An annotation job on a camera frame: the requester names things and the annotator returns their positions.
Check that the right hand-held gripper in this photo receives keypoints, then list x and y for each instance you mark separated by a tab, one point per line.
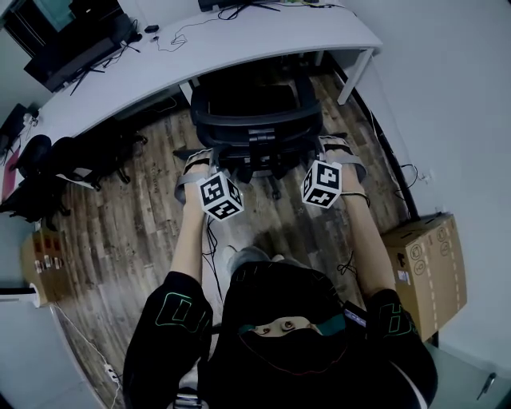
321	185

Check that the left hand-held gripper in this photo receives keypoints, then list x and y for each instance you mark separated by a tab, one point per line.
221	195

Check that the black office chair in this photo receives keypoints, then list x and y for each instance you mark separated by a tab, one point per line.
255	116

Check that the person's left forearm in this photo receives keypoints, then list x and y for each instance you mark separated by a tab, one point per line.
187	239

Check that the person's right forearm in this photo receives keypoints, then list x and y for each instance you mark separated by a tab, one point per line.
367	247

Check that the black baseboard strip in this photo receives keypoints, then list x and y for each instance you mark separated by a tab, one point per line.
383	140

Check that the person's grey trouser leg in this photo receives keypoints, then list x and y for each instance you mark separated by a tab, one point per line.
247	257

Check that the black swivel chair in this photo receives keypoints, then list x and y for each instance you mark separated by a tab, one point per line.
80	167

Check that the white curved desk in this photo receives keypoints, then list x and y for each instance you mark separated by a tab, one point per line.
239	36

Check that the small black power adapter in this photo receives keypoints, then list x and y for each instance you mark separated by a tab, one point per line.
151	28

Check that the small green desk device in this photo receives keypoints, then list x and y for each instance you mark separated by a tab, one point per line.
299	2

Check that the large brown cardboard box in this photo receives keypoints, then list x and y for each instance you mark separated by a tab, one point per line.
431	271

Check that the person's black printed shirt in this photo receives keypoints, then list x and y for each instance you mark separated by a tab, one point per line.
279	299

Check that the small brown cardboard box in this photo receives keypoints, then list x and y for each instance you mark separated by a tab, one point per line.
48	263

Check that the red desk mat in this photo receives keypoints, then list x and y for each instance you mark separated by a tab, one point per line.
10	175

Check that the person's black face mask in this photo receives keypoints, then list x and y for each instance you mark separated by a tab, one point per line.
295	351

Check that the white cylindrical object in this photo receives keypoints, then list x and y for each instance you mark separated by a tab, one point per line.
20	293

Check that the white power strip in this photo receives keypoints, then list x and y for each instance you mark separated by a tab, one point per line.
112	373

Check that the frosted glass door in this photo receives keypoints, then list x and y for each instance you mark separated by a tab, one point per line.
471	379

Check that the white wall socket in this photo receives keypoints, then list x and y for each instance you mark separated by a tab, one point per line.
429	175

